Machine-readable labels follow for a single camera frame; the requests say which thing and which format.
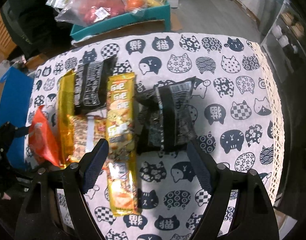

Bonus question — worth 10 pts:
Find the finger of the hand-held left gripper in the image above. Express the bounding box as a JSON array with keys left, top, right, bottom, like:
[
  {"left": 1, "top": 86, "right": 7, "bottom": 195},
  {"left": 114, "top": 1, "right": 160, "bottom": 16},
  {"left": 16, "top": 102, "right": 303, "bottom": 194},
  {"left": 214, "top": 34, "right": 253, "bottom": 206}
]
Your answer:
[
  {"left": 8, "top": 161, "right": 56, "bottom": 178},
  {"left": 14, "top": 126, "right": 35, "bottom": 138}
]

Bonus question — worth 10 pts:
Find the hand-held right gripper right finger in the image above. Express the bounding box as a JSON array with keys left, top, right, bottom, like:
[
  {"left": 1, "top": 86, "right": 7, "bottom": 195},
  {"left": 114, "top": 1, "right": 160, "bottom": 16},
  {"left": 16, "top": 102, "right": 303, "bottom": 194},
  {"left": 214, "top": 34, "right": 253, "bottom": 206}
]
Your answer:
[{"left": 186, "top": 141, "right": 275, "bottom": 240}]

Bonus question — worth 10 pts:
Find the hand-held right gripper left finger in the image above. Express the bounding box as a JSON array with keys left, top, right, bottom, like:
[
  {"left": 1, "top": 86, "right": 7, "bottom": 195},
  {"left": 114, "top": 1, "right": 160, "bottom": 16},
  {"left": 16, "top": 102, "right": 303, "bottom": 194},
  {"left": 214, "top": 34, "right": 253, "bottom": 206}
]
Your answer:
[{"left": 14, "top": 138, "right": 110, "bottom": 240}]

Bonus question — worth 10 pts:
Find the orange red chips packet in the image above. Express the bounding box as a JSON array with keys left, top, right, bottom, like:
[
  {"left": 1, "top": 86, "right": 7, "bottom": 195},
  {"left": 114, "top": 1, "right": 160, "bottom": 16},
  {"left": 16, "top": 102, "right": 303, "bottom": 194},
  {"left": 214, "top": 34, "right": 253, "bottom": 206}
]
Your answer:
[{"left": 28, "top": 106, "right": 66, "bottom": 168}]

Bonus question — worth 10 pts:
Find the striped fries snack packet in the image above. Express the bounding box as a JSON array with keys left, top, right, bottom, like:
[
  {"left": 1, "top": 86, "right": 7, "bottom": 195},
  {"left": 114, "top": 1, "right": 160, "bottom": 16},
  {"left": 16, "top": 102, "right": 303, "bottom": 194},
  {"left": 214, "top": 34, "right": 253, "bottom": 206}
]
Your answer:
[{"left": 67, "top": 114, "right": 108, "bottom": 163}]

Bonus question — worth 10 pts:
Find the blue cardboard box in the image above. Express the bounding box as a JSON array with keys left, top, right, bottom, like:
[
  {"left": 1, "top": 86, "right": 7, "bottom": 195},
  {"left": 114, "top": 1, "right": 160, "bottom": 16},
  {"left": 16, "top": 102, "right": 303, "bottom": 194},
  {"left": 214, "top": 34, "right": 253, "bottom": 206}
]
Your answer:
[{"left": 0, "top": 66, "right": 35, "bottom": 155}]

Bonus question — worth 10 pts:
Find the long yellow cracker packet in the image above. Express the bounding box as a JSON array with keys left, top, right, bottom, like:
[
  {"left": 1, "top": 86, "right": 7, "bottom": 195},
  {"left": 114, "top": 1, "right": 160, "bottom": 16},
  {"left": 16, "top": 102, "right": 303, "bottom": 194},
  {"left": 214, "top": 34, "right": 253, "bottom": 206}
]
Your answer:
[{"left": 104, "top": 72, "right": 142, "bottom": 217}]

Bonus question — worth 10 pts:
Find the shiny black snack packet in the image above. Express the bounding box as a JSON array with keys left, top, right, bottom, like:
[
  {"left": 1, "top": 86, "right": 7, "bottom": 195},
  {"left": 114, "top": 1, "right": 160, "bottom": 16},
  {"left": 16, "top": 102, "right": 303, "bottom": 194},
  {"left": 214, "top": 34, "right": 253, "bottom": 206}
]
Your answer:
[{"left": 137, "top": 76, "right": 198, "bottom": 154}]

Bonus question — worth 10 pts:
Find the black white text snack packet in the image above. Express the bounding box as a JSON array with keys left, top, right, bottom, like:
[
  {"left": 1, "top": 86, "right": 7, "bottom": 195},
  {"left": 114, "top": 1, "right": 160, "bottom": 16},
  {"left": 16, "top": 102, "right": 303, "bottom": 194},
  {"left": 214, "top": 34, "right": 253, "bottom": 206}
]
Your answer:
[{"left": 74, "top": 56, "right": 118, "bottom": 115}]

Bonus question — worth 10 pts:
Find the wooden louvered cabinet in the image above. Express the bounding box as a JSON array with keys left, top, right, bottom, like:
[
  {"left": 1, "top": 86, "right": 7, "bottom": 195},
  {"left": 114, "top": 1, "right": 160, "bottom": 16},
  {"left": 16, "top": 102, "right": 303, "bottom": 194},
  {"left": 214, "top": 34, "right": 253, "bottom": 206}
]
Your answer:
[{"left": 0, "top": 22, "right": 19, "bottom": 65}]

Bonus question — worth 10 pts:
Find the cat print tablecloth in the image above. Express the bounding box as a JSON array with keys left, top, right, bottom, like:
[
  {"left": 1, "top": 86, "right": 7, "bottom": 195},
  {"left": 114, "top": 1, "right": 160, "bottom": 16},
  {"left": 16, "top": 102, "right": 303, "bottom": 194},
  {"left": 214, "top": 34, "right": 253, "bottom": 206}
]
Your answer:
[{"left": 23, "top": 32, "right": 285, "bottom": 240}]

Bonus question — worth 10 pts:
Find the black hanging coat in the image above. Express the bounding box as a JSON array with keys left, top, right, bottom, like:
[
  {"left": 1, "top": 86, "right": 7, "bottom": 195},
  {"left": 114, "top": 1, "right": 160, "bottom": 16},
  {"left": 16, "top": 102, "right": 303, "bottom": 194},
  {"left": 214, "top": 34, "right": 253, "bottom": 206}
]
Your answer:
[{"left": 1, "top": 0, "right": 73, "bottom": 58}]

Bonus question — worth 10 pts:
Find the teal cardboard tray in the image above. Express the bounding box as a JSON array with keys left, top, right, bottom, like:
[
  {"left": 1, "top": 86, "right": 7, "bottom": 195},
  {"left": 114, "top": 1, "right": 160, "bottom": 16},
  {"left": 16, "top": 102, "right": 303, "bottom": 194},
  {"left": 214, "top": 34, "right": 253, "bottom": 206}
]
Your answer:
[{"left": 69, "top": 0, "right": 171, "bottom": 42}]

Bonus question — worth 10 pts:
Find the white shoe rack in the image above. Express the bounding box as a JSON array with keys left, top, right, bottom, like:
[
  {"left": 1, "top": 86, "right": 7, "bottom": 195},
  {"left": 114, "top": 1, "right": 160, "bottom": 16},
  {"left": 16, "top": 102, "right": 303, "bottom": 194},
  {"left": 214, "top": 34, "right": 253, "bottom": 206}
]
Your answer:
[{"left": 260, "top": 0, "right": 306, "bottom": 80}]

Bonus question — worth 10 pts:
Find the clear bag of tomatoes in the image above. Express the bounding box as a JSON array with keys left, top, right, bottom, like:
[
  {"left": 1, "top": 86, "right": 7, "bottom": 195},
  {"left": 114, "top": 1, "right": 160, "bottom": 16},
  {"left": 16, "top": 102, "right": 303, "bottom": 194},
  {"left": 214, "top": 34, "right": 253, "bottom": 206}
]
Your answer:
[{"left": 54, "top": 0, "right": 128, "bottom": 27}]

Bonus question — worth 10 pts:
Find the brown slipper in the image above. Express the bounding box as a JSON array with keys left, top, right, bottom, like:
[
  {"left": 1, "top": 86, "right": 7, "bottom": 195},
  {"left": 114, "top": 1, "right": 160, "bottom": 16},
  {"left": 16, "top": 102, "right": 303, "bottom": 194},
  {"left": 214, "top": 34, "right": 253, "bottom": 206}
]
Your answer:
[
  {"left": 281, "top": 12, "right": 297, "bottom": 22},
  {"left": 291, "top": 22, "right": 304, "bottom": 37}
]

